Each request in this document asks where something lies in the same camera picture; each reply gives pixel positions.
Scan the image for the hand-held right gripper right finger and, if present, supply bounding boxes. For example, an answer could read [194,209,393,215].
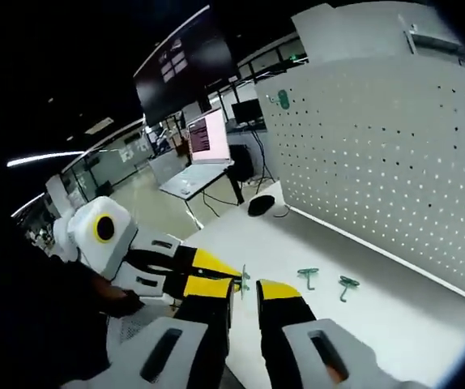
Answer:
[254,278,404,389]

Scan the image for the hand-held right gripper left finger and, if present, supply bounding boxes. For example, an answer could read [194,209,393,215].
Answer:
[64,277,236,389]

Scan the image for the green hook assembly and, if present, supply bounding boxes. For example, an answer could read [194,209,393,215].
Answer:
[296,267,320,292]
[338,275,360,304]
[267,89,291,110]
[235,263,254,303]

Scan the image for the white perforated mounting plate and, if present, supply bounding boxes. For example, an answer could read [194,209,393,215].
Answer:
[254,54,465,327]

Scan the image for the white panel behind plate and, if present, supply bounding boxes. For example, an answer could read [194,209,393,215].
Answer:
[290,2,465,68]

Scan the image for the person's left hand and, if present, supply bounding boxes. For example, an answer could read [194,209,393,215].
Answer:
[89,275,145,322]

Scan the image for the person's dark clothing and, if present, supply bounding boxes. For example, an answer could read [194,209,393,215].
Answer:
[0,226,114,384]

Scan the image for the black rounded object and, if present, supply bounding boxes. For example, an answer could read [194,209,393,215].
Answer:
[247,194,276,216]

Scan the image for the black computer tower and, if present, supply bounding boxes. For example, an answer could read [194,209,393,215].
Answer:
[228,143,254,184]

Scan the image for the open silver laptop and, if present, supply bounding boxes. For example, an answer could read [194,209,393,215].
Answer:
[158,108,234,200]

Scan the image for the black desk monitor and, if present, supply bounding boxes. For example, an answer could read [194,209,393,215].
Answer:
[230,98,262,125]

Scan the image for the large dark wall screen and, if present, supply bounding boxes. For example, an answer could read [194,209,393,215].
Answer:
[132,4,238,127]

